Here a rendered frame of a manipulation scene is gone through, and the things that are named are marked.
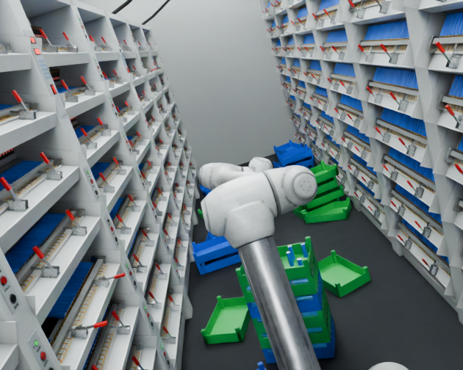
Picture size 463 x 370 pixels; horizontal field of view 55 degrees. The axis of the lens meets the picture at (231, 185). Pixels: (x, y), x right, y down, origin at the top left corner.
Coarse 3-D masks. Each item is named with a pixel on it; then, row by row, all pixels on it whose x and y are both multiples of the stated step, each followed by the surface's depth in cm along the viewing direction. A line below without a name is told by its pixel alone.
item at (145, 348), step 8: (136, 336) 169; (144, 336) 169; (152, 336) 169; (136, 344) 168; (144, 344) 170; (152, 344) 170; (136, 352) 167; (144, 352) 168; (152, 352) 168; (128, 360) 159; (136, 360) 153; (144, 360) 163; (152, 360) 164; (128, 368) 156; (136, 368) 159; (144, 368) 160; (152, 368) 160
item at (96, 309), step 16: (96, 256) 158; (112, 256) 159; (112, 272) 153; (112, 288) 148; (96, 304) 134; (80, 320) 126; (96, 320) 126; (64, 352) 112; (80, 352) 113; (64, 368) 101; (80, 368) 111
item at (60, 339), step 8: (96, 264) 153; (96, 272) 148; (88, 280) 142; (88, 288) 138; (96, 288) 141; (80, 296) 133; (80, 304) 129; (88, 304) 132; (72, 312) 125; (80, 312) 128; (72, 320) 122; (64, 328) 118; (64, 336) 115; (56, 344) 111; (56, 352) 109
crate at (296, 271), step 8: (280, 248) 196; (296, 248) 195; (312, 248) 191; (280, 256) 198; (296, 256) 194; (312, 256) 187; (288, 264) 189; (296, 264) 187; (304, 264) 174; (312, 264) 183; (240, 272) 182; (288, 272) 177; (296, 272) 176; (304, 272) 176; (240, 280) 184
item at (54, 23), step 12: (72, 0) 204; (48, 12) 199; (60, 12) 199; (72, 12) 200; (36, 24) 200; (48, 24) 201; (60, 24) 201; (72, 24) 201; (48, 36) 202; (60, 36) 202; (72, 36) 203; (84, 36) 205; (96, 60) 214; (60, 72) 207; (72, 72) 207; (84, 72) 207; (96, 72) 208; (60, 84) 209; (96, 108) 212; (108, 108) 213; (120, 120) 223; (120, 132) 216; (120, 144) 218; (132, 180) 224; (144, 216) 230; (156, 252) 236; (192, 312) 253
